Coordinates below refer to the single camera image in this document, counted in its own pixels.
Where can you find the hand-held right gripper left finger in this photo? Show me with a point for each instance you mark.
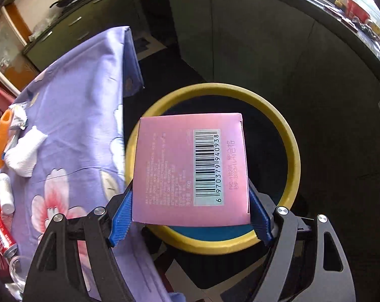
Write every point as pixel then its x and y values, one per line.
pixel 123 214

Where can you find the small white bottle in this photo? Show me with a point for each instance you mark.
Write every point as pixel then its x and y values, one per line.
pixel 4 192

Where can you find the olive kitchen cabinet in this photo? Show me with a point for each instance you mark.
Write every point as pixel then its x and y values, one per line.
pixel 89 22

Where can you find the dark kitchen cabinet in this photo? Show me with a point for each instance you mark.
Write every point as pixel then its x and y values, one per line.
pixel 271 53

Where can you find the yellow-rimmed round bin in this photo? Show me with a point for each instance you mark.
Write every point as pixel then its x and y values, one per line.
pixel 208 88

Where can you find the red bowl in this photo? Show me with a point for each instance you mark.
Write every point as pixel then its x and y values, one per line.
pixel 357 8

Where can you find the small crumpled silver wrapper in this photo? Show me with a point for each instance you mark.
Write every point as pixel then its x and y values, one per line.
pixel 19 116

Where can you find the white tissue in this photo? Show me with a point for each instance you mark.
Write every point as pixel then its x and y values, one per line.
pixel 27 151

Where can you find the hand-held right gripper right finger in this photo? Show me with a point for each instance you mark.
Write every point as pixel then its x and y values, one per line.
pixel 259 218

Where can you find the pink cardboard box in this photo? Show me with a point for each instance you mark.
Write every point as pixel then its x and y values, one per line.
pixel 164 170

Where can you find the dark patterned floor mat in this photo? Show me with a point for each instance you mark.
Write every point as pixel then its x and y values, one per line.
pixel 144 43

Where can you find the purple floral tablecloth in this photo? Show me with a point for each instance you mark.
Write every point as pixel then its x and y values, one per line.
pixel 83 100

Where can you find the orange foam net sleeve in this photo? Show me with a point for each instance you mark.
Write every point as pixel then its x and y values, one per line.
pixel 2 138

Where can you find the clear glass cup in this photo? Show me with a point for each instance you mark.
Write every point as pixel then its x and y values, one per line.
pixel 18 273

